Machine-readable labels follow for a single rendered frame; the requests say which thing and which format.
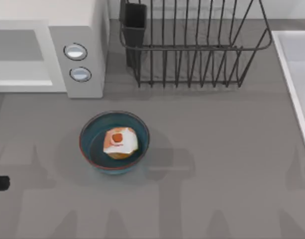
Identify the black utensil holder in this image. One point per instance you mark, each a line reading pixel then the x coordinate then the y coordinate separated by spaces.
pixel 133 25

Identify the dark blue bowl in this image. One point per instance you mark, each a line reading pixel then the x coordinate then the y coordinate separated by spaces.
pixel 97 152

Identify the white and orange wrapped bread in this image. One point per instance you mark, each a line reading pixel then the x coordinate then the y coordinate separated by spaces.
pixel 120 142

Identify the round microwave knob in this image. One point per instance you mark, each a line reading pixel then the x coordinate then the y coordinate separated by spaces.
pixel 80 74
pixel 75 51

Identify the pale microwave oven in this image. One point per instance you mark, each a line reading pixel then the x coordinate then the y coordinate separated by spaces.
pixel 23 74

